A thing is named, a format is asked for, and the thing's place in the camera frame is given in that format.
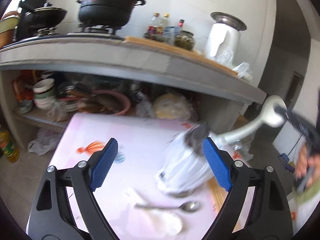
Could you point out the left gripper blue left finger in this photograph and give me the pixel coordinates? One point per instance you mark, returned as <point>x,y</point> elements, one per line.
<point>51,215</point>

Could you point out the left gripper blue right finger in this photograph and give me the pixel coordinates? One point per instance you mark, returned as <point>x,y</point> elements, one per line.
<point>269,215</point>

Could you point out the white ceramic soup spoon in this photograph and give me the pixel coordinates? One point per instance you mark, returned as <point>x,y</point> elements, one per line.
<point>267,115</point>

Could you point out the small steel spoon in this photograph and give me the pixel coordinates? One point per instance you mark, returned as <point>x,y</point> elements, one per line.
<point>188,207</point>

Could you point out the white shell-shaped rice scoop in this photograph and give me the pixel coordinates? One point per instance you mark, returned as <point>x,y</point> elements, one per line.
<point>166,221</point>

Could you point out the white kitchen appliance steel top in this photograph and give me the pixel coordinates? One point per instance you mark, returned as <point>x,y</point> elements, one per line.
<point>224,34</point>

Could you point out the person's right hand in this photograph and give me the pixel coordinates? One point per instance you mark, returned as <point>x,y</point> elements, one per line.
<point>304,162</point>

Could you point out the cooking oil bottle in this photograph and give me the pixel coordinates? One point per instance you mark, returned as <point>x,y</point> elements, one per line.
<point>8,147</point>

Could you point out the plastic bags on floor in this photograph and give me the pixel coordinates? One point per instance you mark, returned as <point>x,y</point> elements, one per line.
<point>46,140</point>

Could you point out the steel utensil holder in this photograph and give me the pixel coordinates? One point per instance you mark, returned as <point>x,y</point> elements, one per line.
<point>180,193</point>

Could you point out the white plastic bag on holder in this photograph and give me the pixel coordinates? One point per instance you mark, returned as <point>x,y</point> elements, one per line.
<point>184,165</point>

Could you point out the clear plastic bag on counter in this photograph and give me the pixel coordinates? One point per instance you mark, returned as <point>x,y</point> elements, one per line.
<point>243,69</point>

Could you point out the stack of white bowls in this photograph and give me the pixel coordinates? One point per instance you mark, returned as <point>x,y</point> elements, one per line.
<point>44,94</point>

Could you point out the pink plastic basin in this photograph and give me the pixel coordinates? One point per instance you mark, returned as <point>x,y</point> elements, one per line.
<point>113,101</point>

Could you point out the wooden cutting board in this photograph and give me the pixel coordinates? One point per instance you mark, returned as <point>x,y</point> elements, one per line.
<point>178,52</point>

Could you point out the bag of yellow food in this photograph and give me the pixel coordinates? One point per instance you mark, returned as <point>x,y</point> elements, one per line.
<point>171,106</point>

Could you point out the yellow cap bottle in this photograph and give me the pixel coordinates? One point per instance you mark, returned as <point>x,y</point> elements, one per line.
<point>163,23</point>

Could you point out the small red label bottle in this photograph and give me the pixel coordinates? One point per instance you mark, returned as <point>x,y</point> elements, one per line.
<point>153,24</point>

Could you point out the black wok with lid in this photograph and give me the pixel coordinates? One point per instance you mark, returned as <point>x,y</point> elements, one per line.
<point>45,17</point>

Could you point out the brown pot green lid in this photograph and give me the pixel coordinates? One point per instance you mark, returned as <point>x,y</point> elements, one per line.
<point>9,23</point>

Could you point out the large black stockpot steel lid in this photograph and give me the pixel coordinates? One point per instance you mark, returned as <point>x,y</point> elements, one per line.
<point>115,13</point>

